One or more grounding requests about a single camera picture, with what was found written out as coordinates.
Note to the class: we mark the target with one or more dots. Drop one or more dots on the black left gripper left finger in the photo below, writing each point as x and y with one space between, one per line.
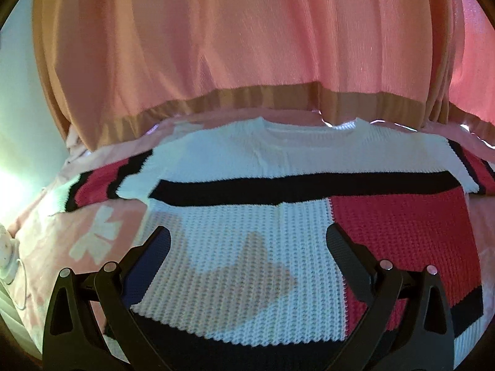
72 337

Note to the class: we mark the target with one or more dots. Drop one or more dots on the white bedside lamp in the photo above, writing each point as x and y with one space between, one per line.
9 256

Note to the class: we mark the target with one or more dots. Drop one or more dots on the white red black knit sweater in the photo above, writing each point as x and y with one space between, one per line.
249 283

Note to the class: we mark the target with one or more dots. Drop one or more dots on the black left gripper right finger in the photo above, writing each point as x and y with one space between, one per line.
407 324

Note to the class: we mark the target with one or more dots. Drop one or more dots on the pink curtain with tan hem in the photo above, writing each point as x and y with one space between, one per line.
111 69

